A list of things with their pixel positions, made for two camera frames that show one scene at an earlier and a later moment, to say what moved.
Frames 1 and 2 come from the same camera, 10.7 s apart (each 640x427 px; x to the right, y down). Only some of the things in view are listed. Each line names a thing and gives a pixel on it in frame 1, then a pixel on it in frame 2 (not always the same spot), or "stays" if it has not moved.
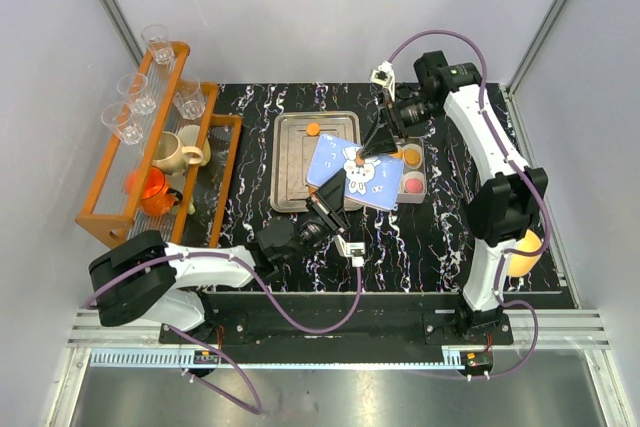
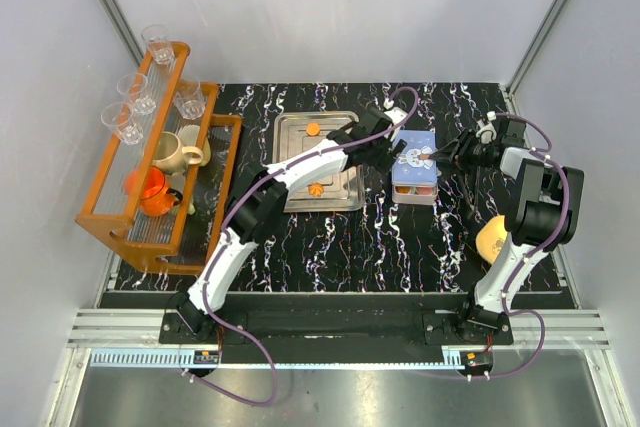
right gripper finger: (382, 143) to (454, 160)
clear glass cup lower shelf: (189, 99) stays
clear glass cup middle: (134, 87) stays
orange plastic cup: (156, 198) stays
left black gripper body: (319, 221) to (377, 151)
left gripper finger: (350, 219) to (400, 146)
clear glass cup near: (118, 117) stays
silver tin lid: (372, 181) to (408, 168)
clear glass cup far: (155, 36) stays
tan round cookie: (313, 129) stays
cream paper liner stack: (189, 136) stays
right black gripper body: (409, 113) to (474, 152)
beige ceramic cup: (171, 157) stays
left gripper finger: (333, 191) to (387, 163)
